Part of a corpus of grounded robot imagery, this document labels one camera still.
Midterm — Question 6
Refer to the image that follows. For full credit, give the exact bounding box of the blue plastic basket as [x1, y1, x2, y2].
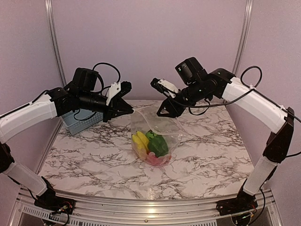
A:
[60, 109, 103, 135]

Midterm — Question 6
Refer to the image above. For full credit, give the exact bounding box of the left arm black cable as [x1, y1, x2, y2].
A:
[72, 62, 122, 121]

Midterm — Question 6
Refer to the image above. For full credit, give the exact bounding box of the clear zip top bag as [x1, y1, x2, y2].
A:
[130, 106, 187, 167]

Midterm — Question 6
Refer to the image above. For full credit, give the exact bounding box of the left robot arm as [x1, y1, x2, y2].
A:
[0, 68, 133, 210]

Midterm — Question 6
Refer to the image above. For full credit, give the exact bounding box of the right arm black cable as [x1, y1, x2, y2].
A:
[188, 66, 301, 158]

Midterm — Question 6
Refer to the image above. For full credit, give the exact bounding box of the fake yellow banana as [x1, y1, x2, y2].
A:
[132, 131, 150, 160]

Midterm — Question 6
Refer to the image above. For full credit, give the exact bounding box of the fake red food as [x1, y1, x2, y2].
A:
[145, 152, 172, 166]

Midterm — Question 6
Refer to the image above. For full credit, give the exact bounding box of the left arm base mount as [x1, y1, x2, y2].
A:
[34, 196, 75, 214]

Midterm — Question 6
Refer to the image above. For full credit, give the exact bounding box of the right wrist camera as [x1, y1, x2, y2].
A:
[150, 78, 180, 98]

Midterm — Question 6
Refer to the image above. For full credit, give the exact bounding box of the aluminium front frame rail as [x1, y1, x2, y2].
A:
[9, 186, 283, 226]

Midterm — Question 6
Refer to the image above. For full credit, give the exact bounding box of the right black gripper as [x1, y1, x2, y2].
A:
[157, 80, 210, 118]

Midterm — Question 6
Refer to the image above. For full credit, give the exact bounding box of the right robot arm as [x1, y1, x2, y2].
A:
[151, 57, 295, 211]

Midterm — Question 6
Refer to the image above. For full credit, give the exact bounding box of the aluminium corner post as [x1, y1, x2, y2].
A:
[232, 0, 253, 75]
[45, 0, 67, 86]

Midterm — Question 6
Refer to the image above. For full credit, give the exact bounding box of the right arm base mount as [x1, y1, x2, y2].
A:
[216, 198, 258, 216]

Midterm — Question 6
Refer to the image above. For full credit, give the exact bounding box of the left aluminium corner post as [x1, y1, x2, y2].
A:
[45, 0, 67, 86]

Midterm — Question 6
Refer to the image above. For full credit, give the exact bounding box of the right aluminium corner post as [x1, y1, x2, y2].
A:
[232, 0, 253, 75]

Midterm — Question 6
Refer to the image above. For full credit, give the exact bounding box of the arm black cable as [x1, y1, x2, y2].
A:
[188, 66, 301, 158]
[72, 62, 122, 121]

